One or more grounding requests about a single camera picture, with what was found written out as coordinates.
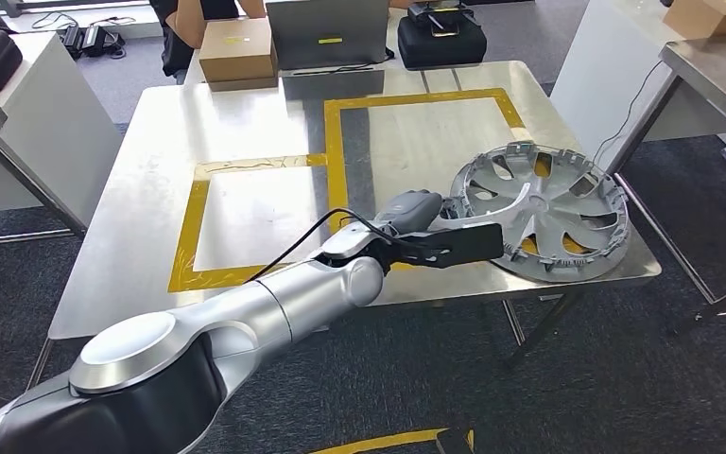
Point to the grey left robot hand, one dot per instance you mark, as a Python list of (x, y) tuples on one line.
[(410, 210)]

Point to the black remote controller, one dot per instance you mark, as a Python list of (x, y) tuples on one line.
[(444, 15)]

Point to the grey laptop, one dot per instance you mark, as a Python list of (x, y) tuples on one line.
[(328, 31)]

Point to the seated person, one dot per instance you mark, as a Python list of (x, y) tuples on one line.
[(178, 37)]

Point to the white partition panel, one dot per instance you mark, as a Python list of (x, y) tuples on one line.
[(601, 75)]

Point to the grey wheel hubcap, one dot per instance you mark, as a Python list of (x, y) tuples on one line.
[(551, 207)]

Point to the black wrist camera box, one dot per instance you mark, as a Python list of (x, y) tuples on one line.
[(463, 247)]

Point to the steel workbench table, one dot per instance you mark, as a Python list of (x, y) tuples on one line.
[(244, 125)]

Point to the black power adapters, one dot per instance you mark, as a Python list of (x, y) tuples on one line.
[(90, 39)]

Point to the yellow tape table outline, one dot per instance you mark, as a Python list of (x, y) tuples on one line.
[(337, 163)]

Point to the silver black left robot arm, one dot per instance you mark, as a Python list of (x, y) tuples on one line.
[(244, 319)]

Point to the brown cardboard box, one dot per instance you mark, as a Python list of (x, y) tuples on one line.
[(713, 15), (238, 53)]

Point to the white cabinet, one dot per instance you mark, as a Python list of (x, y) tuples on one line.
[(56, 125)]

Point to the yellow floor tape square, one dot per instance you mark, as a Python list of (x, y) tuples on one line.
[(369, 442)]

